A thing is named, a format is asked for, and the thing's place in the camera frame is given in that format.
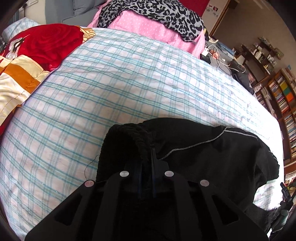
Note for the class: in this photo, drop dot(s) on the black folded garment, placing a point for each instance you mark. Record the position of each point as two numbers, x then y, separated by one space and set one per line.
241 75

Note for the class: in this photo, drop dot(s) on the leopard print cloth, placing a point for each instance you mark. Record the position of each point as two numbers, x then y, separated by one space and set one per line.
172 14

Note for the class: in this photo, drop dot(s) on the grey padded jacket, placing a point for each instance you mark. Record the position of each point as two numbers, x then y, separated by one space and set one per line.
71 12

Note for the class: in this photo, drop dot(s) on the wooden bookshelf with books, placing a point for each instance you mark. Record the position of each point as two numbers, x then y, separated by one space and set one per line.
277 94

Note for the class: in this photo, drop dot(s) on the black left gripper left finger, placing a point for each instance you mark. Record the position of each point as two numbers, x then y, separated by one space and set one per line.
97 210

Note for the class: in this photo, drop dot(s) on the red orange cream blanket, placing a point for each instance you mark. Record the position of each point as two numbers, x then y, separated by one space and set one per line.
30 57

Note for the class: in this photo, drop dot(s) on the dark wooden desk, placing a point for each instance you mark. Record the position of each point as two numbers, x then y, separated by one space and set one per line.
263 54

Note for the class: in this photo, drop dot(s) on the pink polka dot pillow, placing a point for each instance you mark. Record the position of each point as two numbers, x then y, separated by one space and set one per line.
129 21

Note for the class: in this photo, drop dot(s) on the black pants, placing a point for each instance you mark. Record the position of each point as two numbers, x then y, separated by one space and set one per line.
235 161

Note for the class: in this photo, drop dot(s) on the plaid white blue bedsheet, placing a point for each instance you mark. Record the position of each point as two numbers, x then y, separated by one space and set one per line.
53 141

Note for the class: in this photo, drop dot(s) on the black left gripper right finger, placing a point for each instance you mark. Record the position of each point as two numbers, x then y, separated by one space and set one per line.
188 210

